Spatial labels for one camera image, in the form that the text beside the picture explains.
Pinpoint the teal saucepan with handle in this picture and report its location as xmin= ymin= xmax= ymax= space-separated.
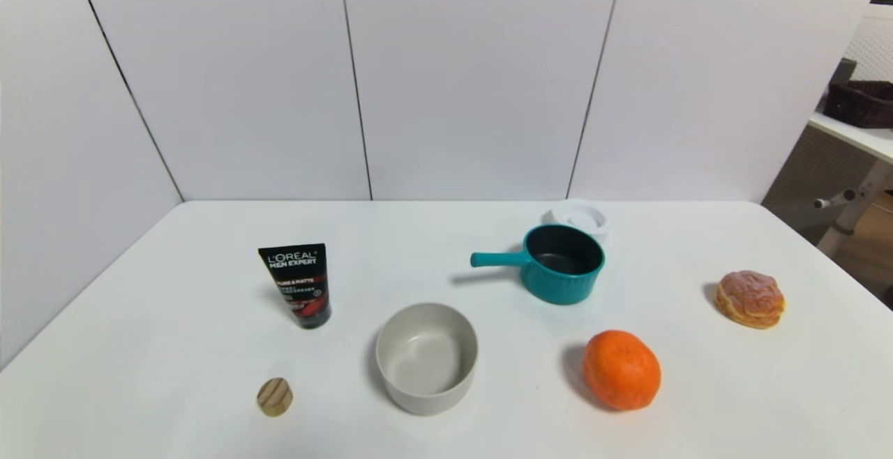
xmin=470 ymin=224 xmax=606 ymax=306

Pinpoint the beige ceramic bowl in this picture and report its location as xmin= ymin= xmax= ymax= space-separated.
xmin=375 ymin=303 xmax=479 ymax=416

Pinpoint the black face wash tube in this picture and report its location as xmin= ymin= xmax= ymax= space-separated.
xmin=258 ymin=243 xmax=332 ymax=329

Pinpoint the orange fruit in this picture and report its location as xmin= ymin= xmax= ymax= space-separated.
xmin=583 ymin=330 xmax=662 ymax=412

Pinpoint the small wooden cylinder block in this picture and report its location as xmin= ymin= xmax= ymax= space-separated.
xmin=257 ymin=377 xmax=294 ymax=417

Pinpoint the glazed brown doughnut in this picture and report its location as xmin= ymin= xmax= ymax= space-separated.
xmin=715 ymin=270 xmax=786 ymax=329

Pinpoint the white side table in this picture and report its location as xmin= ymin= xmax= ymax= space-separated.
xmin=808 ymin=112 xmax=893 ymax=257

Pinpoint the dark wicker basket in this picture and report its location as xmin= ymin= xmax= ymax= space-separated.
xmin=823 ymin=80 xmax=893 ymax=129

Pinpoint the table crank handle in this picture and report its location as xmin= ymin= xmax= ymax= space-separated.
xmin=813 ymin=189 xmax=857 ymax=209

